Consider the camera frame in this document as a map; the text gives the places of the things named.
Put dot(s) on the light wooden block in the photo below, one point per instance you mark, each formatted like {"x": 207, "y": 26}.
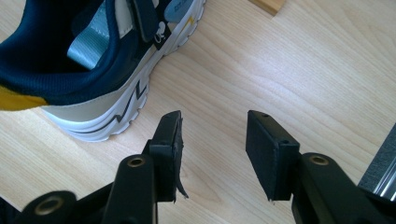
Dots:
{"x": 270, "y": 4}

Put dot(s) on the grey metal rail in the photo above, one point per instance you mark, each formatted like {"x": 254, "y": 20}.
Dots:
{"x": 381, "y": 169}

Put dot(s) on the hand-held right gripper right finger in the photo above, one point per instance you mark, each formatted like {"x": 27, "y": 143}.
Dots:
{"x": 267, "y": 155}

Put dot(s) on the navy and white sneaker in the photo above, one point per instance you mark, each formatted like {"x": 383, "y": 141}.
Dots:
{"x": 96, "y": 112}

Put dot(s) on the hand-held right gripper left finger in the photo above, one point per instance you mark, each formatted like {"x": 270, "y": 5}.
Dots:
{"x": 166, "y": 149}

